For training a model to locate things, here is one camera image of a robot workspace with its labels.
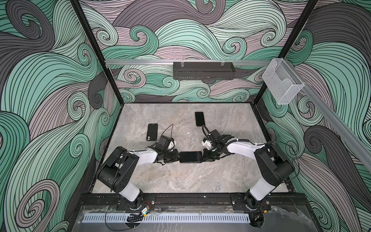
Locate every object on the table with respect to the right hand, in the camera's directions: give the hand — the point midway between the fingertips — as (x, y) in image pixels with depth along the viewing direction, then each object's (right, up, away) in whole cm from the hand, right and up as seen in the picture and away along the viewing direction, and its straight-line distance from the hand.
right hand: (202, 160), depth 88 cm
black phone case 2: (-7, 0, -2) cm, 7 cm away
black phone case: (-35, +16, +16) cm, 41 cm away
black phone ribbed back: (+1, +25, +20) cm, 32 cm away
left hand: (-13, +2, +1) cm, 13 cm away
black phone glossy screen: (-6, +1, +3) cm, 7 cm away
